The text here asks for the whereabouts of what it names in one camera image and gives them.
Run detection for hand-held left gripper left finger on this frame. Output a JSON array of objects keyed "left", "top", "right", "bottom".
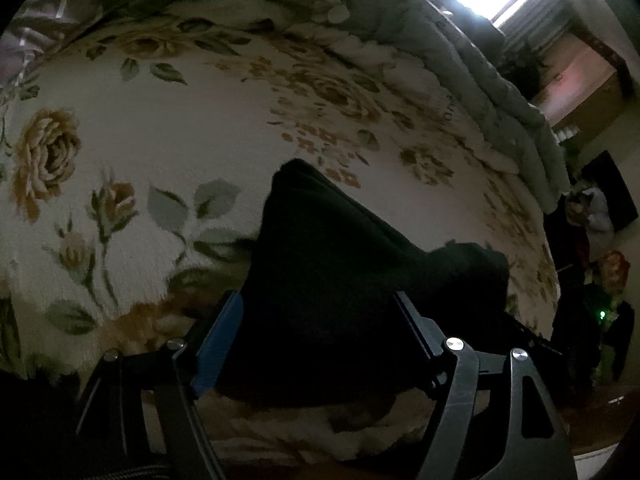
[{"left": 75, "top": 290, "right": 244, "bottom": 480}]

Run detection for potted plant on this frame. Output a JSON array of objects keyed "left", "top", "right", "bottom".
[{"left": 497, "top": 42, "right": 551, "bottom": 103}]

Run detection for grey-green quilt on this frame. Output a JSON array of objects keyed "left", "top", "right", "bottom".
[{"left": 85, "top": 0, "right": 571, "bottom": 213}]

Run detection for purple patterned pillow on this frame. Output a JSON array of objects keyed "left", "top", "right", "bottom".
[{"left": 0, "top": 0, "right": 101, "bottom": 91}]

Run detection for floral bed blanket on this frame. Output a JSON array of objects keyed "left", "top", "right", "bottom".
[{"left": 0, "top": 0, "right": 563, "bottom": 471}]

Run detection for black pants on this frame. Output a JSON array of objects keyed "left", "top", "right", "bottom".
[{"left": 212, "top": 158, "right": 511, "bottom": 408}]

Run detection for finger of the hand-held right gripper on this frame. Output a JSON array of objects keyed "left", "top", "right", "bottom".
[{"left": 502, "top": 311, "right": 567, "bottom": 358}]

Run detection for white cloth bundle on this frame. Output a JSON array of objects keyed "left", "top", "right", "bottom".
[{"left": 582, "top": 187, "right": 617, "bottom": 233}]

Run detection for orange flower bunch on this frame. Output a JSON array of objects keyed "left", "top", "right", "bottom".
[{"left": 590, "top": 250, "right": 632, "bottom": 298}]

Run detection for dark framed screen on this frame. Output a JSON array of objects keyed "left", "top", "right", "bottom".
[{"left": 580, "top": 150, "right": 640, "bottom": 235}]

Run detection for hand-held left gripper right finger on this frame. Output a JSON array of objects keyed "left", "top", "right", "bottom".
[{"left": 392, "top": 291, "right": 576, "bottom": 480}]

